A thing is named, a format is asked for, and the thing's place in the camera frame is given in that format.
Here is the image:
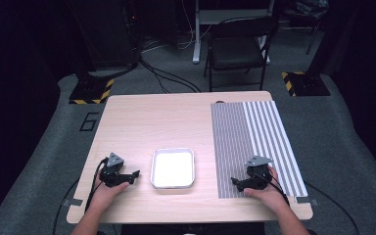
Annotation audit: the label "black equipment cabinet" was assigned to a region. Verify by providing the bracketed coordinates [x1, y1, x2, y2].
[89, 0, 142, 71]

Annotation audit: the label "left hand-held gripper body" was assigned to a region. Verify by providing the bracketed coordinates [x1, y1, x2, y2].
[98, 152, 135, 189]

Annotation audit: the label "person's right hand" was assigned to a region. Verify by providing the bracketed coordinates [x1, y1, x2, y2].
[243, 165, 291, 215]

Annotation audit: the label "grey striped placemat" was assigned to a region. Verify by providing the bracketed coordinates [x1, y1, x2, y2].
[210, 100, 309, 200]

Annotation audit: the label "white desk frame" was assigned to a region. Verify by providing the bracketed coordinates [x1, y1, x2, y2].
[191, 0, 276, 65]

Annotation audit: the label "right hand-held gripper cable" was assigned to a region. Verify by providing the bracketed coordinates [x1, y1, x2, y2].
[256, 165, 362, 235]

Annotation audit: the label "black floor cables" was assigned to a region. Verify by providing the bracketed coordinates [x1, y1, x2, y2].
[138, 53, 203, 94]

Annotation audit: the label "grey tape strip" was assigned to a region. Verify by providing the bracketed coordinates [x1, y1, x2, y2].
[61, 197, 84, 208]
[295, 195, 320, 207]

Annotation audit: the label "hand-held gripper cable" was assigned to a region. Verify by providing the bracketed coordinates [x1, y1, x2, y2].
[52, 157, 110, 235]
[256, 165, 362, 235]

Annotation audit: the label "left hand-held gripper cable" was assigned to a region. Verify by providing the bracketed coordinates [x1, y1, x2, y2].
[52, 157, 110, 235]

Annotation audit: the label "black stand base yellow stripes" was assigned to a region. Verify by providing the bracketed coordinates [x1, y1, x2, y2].
[68, 77, 116, 106]
[280, 70, 332, 98]

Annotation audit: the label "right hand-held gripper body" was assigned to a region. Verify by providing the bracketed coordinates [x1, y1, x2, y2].
[242, 155, 274, 191]

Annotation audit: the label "person's left hand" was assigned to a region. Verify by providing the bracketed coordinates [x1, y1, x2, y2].
[87, 170, 131, 213]

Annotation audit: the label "black folding chair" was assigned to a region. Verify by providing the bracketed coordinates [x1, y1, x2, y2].
[203, 16, 280, 93]

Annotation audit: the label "white enamel tray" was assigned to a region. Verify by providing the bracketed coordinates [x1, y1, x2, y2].
[150, 147, 197, 190]

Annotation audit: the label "dark chair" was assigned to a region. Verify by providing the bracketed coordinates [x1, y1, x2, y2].
[279, 0, 330, 56]

